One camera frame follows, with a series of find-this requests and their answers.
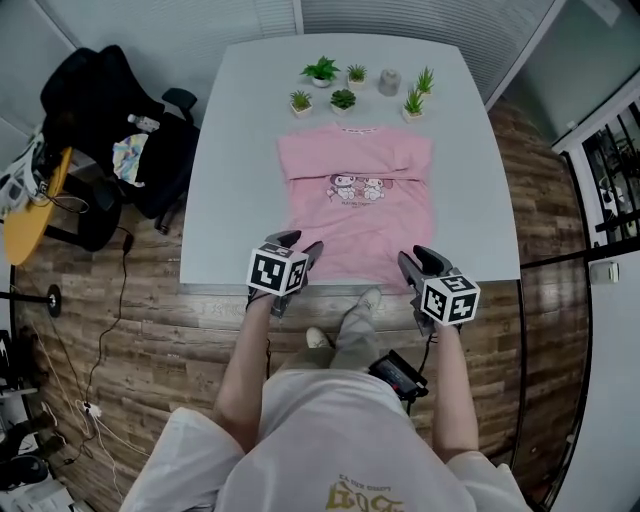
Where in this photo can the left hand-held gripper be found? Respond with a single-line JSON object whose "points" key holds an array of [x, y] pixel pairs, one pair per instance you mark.
{"points": [[276, 272]]}

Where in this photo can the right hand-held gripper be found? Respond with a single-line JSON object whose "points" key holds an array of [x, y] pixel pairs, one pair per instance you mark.
{"points": [[442, 300]]}

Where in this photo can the pink long-sleeved shirt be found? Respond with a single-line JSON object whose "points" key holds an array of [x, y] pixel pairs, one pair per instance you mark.
{"points": [[357, 200]]}

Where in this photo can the person's right forearm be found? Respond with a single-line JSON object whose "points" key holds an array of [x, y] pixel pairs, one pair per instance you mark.
{"points": [[452, 395]]}

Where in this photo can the person's left forearm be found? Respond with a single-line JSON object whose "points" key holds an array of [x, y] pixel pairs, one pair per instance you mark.
{"points": [[245, 370]]}

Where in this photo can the person's white t-shirt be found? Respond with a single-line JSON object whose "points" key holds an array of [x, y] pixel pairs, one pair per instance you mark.
{"points": [[320, 450]]}

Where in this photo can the person's right shoe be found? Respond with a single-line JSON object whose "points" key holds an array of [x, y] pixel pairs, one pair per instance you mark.
{"points": [[369, 300]]}

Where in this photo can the person's shoe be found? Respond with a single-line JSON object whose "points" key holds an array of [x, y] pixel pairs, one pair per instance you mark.
{"points": [[318, 339], [369, 300]]}

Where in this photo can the person's left shoe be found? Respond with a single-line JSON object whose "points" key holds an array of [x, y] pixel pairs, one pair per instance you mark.
{"points": [[318, 339]]}

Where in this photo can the person's grey trousers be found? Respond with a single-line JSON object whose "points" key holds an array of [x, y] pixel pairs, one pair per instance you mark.
{"points": [[340, 345]]}

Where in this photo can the black belt-worn device box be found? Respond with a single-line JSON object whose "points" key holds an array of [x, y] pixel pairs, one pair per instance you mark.
{"points": [[397, 375]]}

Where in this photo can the small spiky potted plant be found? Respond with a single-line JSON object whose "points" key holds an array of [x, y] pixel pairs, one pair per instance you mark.
{"points": [[356, 76], [300, 103]]}

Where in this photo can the dark succulent potted plant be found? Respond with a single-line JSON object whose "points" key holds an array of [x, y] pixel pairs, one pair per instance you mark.
{"points": [[343, 101]]}

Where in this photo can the tall grass potted plant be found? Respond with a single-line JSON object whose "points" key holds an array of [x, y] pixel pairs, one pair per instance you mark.
{"points": [[425, 82], [413, 106]]}

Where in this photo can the leafy green potted plant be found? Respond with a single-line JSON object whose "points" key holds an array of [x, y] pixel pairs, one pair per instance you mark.
{"points": [[320, 71]]}

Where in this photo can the colourful patterned cloth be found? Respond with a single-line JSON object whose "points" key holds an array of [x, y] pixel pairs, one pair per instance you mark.
{"points": [[129, 157]]}

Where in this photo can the clear plastic bottle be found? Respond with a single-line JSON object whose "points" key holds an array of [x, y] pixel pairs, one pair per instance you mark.
{"points": [[142, 121]]}

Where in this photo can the black office chair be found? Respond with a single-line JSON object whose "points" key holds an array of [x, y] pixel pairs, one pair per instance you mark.
{"points": [[107, 130]]}

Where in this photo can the black round stand base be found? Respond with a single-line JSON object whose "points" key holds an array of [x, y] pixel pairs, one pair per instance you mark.
{"points": [[53, 299]]}

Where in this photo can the yellow round side table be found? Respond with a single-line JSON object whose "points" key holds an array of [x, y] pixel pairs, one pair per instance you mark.
{"points": [[37, 210]]}

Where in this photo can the white power adapter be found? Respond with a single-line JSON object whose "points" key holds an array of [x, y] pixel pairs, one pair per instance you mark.
{"points": [[91, 409]]}

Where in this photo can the black metal frame rack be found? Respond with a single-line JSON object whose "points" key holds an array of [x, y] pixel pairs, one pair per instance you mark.
{"points": [[607, 175]]}

